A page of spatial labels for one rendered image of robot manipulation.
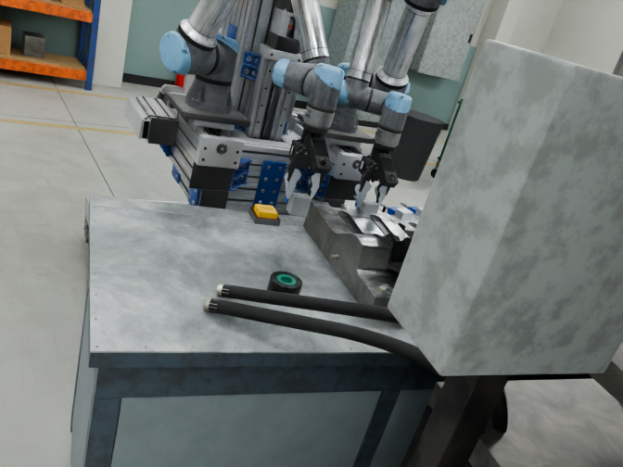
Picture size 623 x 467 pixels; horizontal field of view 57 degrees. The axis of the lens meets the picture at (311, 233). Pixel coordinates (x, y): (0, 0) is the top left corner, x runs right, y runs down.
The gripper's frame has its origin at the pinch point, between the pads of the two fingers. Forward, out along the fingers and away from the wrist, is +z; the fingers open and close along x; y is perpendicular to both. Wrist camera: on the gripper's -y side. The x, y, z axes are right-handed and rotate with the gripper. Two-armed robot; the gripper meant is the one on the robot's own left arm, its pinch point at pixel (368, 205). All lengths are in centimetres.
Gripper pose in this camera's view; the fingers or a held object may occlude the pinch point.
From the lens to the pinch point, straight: 180.9
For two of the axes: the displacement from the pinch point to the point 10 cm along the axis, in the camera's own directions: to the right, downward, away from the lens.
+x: -9.1, -0.9, -4.0
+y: -3.3, -4.5, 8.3
